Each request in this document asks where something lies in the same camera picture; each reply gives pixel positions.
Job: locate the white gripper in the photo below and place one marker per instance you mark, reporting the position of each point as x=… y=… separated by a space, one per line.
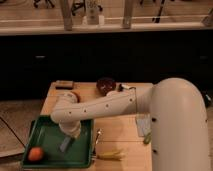
x=72 y=129

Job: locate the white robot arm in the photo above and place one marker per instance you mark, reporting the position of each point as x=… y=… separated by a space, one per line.
x=179 y=130

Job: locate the green plastic tray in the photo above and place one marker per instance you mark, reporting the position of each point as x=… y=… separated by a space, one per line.
x=47 y=135

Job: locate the metal spoon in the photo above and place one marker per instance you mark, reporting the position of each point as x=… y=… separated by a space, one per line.
x=99 y=133

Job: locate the brown rectangular block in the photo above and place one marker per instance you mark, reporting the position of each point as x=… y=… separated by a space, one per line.
x=59 y=84

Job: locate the orange fruit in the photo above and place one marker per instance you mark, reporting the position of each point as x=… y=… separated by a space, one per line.
x=35 y=154

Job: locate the yellow banana toy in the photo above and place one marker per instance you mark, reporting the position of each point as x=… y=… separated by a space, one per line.
x=113 y=155

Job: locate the dark red bowl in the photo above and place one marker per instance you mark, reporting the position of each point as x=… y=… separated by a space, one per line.
x=105 y=85

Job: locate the small white black object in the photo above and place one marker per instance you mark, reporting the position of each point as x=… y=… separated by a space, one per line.
x=123 y=87

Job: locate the grey cloth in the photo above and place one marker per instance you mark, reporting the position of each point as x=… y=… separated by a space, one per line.
x=143 y=125

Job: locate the green vegetable toy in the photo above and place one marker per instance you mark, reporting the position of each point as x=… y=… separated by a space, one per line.
x=147 y=139

